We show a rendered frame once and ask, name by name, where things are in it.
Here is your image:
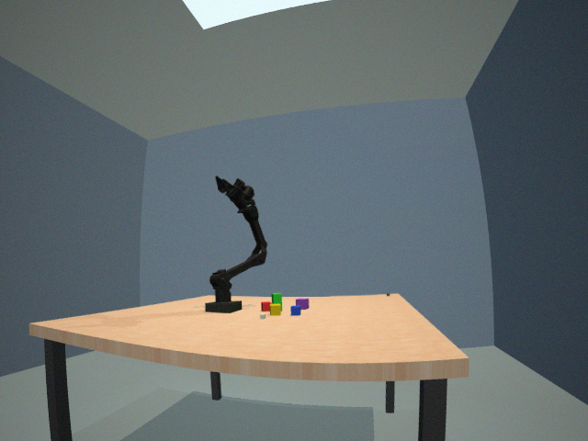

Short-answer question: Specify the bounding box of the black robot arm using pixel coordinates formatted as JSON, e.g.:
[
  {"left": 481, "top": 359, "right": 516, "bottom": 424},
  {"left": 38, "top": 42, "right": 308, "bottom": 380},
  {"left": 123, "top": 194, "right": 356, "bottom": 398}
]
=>
[{"left": 210, "top": 178, "right": 267, "bottom": 303}]

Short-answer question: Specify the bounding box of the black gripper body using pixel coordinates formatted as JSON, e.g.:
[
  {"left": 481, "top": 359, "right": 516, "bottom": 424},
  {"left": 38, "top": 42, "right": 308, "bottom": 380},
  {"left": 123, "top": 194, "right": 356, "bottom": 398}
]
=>
[{"left": 219, "top": 187, "right": 243, "bottom": 203}]

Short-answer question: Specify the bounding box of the purple block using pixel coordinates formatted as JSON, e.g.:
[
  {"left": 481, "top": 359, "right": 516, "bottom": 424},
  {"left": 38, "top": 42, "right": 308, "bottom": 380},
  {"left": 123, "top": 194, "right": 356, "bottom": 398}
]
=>
[{"left": 296, "top": 299, "right": 310, "bottom": 310}]

